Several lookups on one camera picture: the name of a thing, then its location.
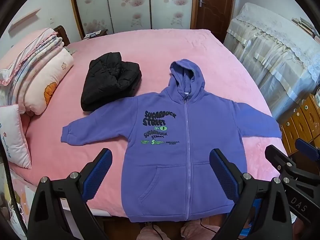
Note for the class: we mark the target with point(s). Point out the stack of books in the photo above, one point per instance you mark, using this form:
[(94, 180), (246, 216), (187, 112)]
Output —
[(303, 26)]

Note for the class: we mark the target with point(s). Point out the pink flower-print quilt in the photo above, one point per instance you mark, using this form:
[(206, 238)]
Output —
[(47, 80)]

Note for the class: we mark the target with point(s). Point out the floral sliding door wardrobe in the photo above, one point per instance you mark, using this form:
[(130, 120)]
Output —
[(135, 5)]

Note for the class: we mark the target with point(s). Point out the nightstand with small box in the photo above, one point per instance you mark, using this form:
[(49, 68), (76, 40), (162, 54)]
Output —
[(95, 33)]

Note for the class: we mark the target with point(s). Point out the white embroidered pillow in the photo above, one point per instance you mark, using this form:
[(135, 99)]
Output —
[(12, 135)]

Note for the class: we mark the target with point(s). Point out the white wall socket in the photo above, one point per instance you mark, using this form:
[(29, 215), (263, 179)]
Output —
[(52, 21)]

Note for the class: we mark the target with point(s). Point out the wooden drawer cabinet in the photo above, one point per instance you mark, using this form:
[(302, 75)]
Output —
[(302, 122)]

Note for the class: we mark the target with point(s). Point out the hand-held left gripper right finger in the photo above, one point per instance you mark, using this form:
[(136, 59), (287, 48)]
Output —
[(223, 175)]

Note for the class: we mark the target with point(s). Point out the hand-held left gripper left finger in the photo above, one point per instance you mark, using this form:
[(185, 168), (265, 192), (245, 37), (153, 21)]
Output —
[(98, 172)]

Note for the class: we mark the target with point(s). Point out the pink bed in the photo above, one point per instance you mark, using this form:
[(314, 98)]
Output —
[(212, 62)]

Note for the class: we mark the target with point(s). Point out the black puffer jacket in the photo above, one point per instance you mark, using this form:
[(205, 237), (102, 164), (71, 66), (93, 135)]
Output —
[(110, 85)]

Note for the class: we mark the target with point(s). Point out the pink wall shelf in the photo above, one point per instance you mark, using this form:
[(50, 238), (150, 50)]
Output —
[(23, 20)]

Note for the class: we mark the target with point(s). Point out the dark wooden headboard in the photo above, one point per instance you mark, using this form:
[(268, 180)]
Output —
[(63, 35)]

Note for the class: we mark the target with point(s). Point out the pink fuzzy slipper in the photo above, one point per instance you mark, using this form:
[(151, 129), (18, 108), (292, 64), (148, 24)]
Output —
[(197, 232), (151, 233)]

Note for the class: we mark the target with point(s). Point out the brown wooden door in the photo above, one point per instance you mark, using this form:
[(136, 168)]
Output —
[(215, 7)]

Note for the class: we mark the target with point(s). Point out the small floral cloth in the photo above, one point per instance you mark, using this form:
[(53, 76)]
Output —
[(70, 51)]

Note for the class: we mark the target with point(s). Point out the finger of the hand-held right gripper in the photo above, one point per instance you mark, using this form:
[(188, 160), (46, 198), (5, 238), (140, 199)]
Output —
[(307, 148), (280, 157)]

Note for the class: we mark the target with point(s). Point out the striped folded blanket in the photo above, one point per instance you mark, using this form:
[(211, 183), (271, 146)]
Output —
[(32, 52)]

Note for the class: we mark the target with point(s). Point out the purple zip hoodie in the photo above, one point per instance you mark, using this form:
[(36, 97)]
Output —
[(165, 167)]

